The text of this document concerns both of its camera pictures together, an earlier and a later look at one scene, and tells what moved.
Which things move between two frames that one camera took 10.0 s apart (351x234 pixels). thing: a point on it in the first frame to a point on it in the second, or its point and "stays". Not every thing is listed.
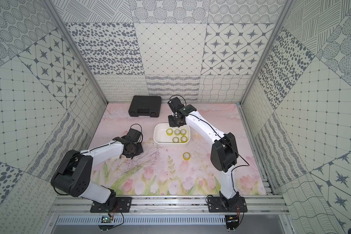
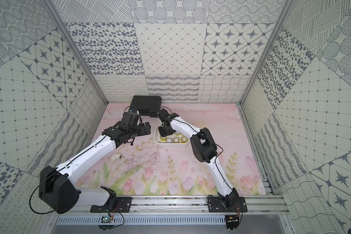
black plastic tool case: [145, 105] stays
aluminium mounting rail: [171, 205] stays
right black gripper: [171, 123] to [162, 134]
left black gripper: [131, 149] to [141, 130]
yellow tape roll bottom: [184, 139] stays
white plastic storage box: [163, 134] stays
